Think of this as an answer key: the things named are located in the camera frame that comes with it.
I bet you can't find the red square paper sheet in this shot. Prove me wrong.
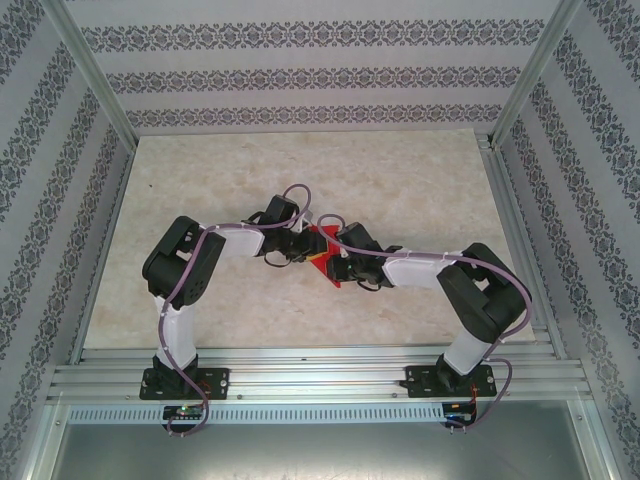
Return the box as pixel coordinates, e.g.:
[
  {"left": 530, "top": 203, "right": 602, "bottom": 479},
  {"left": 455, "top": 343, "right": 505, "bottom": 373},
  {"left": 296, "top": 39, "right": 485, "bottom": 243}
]
[{"left": 305, "top": 224, "right": 351, "bottom": 291}]

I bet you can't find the grey metal sheet tray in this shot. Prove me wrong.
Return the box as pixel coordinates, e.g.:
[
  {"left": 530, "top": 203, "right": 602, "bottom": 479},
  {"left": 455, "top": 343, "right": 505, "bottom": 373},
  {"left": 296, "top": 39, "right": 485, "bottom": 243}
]
[{"left": 19, "top": 400, "right": 621, "bottom": 480}]

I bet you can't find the small circuit board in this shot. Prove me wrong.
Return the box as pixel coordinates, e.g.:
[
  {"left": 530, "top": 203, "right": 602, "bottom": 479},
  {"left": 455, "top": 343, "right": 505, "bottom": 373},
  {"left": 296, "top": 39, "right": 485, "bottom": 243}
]
[
  {"left": 443, "top": 399, "right": 477, "bottom": 425},
  {"left": 163, "top": 404, "right": 205, "bottom": 421}
]

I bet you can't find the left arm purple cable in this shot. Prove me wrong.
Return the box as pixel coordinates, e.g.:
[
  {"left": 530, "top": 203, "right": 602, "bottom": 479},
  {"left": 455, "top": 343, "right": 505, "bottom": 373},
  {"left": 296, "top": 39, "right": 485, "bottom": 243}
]
[{"left": 157, "top": 183, "right": 317, "bottom": 440}]

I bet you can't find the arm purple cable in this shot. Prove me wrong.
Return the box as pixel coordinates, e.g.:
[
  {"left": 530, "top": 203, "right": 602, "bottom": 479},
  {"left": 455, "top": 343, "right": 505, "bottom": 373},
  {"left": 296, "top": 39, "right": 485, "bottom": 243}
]
[
  {"left": 157, "top": 183, "right": 317, "bottom": 440},
  {"left": 317, "top": 213, "right": 533, "bottom": 434}
]

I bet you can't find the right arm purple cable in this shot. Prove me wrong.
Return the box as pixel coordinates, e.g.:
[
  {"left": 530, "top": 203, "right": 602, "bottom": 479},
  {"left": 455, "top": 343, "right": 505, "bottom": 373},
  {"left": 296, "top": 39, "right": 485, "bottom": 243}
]
[{"left": 317, "top": 213, "right": 533, "bottom": 434}]

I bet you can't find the aluminium mounting rail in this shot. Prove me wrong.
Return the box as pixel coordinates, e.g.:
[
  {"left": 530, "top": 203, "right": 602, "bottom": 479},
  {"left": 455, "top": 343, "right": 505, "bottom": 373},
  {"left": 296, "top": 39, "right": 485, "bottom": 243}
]
[{"left": 47, "top": 344, "right": 596, "bottom": 404}]

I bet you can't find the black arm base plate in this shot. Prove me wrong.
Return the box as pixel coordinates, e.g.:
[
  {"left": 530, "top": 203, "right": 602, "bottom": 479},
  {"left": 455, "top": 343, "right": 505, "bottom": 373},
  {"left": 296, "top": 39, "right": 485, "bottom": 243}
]
[
  {"left": 138, "top": 367, "right": 231, "bottom": 401},
  {"left": 404, "top": 364, "right": 497, "bottom": 399}
]

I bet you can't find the slotted grey cable duct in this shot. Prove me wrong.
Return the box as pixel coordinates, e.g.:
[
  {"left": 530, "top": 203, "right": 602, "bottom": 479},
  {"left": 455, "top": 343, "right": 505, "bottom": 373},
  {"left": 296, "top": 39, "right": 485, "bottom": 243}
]
[{"left": 67, "top": 403, "right": 446, "bottom": 424}]

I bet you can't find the aluminium side rail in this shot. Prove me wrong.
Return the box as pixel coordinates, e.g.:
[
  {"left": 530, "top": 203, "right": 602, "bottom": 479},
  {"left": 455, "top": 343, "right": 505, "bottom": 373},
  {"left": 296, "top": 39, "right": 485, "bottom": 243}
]
[
  {"left": 67, "top": 143, "right": 140, "bottom": 364},
  {"left": 478, "top": 134, "right": 570, "bottom": 359}
]

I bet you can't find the aluminium frame post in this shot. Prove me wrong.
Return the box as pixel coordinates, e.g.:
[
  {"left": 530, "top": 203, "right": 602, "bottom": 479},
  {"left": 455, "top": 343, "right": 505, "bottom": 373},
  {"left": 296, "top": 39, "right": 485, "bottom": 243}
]
[
  {"left": 42, "top": 0, "right": 140, "bottom": 147},
  {"left": 488, "top": 0, "right": 586, "bottom": 149}
]

